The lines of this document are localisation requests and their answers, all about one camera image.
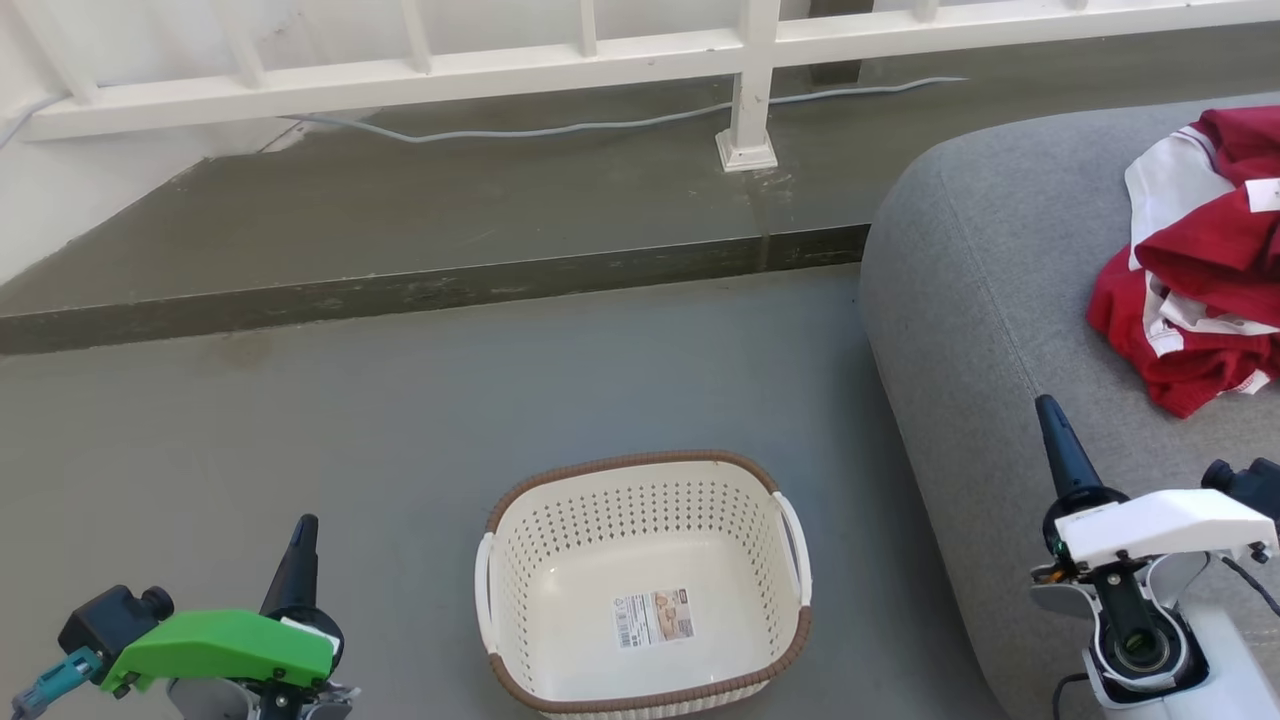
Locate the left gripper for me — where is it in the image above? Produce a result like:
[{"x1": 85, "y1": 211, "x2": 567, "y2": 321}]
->
[{"x1": 165, "y1": 514, "x2": 361, "y2": 720}]

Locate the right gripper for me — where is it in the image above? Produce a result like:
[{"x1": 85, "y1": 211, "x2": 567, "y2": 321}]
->
[{"x1": 1034, "y1": 394, "x2": 1129, "y2": 566}]

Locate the red and white clothing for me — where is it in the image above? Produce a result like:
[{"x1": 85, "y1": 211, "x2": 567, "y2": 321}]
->
[{"x1": 1086, "y1": 105, "x2": 1280, "y2": 419}]

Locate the cream plastic laundry basket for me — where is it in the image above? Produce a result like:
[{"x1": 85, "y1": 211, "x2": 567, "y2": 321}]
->
[{"x1": 474, "y1": 450, "x2": 813, "y2": 720}]

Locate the paper basket label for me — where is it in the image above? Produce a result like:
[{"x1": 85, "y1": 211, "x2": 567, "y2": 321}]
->
[{"x1": 612, "y1": 588, "x2": 695, "y2": 649}]

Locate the grey fabric sofa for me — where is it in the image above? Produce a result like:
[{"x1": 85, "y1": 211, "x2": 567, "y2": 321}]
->
[{"x1": 860, "y1": 92, "x2": 1280, "y2": 720}]

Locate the white slatted railing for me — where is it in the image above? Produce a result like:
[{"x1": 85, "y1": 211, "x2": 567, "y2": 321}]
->
[{"x1": 0, "y1": 0, "x2": 1280, "y2": 173}]

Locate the green left camera mount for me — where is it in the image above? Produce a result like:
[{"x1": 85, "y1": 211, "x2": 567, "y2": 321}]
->
[{"x1": 98, "y1": 609, "x2": 337, "y2": 698}]

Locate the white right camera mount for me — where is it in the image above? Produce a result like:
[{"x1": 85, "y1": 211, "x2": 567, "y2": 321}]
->
[{"x1": 1054, "y1": 487, "x2": 1280, "y2": 573}]

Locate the teal camera connector plug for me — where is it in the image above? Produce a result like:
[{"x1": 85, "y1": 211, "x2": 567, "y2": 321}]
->
[{"x1": 10, "y1": 646, "x2": 103, "y2": 719}]

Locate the light grey floor cable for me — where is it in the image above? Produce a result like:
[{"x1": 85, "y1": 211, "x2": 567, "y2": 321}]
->
[{"x1": 0, "y1": 76, "x2": 969, "y2": 147}]

